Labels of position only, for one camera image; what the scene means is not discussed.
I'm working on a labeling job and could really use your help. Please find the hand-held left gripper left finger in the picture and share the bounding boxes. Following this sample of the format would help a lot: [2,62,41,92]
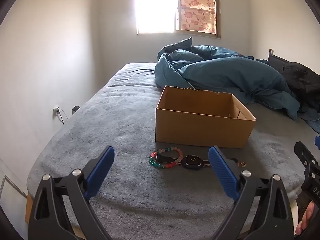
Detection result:
[28,145,115,240]

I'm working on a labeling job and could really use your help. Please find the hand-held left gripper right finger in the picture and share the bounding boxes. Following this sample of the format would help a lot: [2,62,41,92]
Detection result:
[208,145,294,240]

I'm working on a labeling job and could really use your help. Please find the black smartwatch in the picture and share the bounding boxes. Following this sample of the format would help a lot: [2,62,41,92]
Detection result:
[155,153,239,171]

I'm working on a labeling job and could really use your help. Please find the brown cardboard box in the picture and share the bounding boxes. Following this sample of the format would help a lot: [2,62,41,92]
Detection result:
[155,85,257,148]

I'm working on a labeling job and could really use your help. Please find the colourful beaded bracelet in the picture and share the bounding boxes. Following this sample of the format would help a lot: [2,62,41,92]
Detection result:
[149,148,184,169]

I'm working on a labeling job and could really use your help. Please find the person's right hand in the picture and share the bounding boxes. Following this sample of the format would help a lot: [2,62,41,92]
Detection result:
[295,201,316,235]

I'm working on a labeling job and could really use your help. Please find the light blue cloth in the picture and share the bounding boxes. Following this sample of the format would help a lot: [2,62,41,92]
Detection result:
[299,105,320,132]

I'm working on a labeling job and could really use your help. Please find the person's white trousers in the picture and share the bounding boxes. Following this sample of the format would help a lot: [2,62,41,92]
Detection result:
[290,200,301,233]

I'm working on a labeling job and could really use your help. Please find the bed with grey blanket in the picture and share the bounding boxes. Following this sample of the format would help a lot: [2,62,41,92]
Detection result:
[26,62,320,232]

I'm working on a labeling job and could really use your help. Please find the black jacket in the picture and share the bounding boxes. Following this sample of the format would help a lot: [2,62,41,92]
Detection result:
[279,62,320,101]

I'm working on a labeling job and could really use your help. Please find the cardboard sheet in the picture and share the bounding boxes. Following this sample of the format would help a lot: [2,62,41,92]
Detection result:
[25,194,34,223]

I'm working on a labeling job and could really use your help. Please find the teal blue duvet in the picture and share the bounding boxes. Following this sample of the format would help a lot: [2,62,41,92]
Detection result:
[154,37,308,120]

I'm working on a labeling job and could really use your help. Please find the floral window curtain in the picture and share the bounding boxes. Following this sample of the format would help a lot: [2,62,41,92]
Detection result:
[179,0,217,34]

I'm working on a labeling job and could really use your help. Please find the window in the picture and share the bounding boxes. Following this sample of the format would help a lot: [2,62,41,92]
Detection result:
[136,0,222,38]

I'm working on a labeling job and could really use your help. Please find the thin wall socket cable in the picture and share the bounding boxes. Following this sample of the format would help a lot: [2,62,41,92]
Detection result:
[57,109,68,125]

